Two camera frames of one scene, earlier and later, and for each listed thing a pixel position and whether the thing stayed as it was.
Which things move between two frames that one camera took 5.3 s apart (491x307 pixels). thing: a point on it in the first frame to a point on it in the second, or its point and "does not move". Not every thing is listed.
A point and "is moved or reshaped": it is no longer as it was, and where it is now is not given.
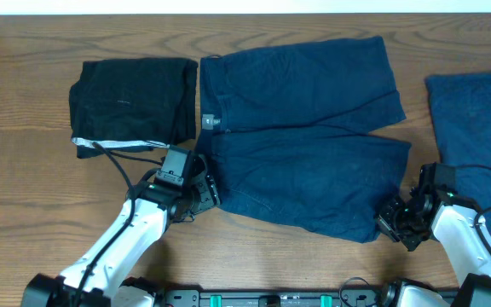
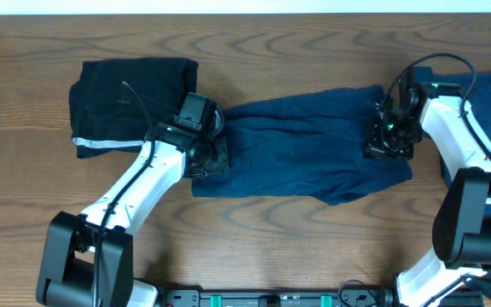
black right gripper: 384,217 to 373,145
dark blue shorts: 287,129 is moved or reshaped
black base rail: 294,298 does not move
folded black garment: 134,104 does not move
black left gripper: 210,197 to 223,165
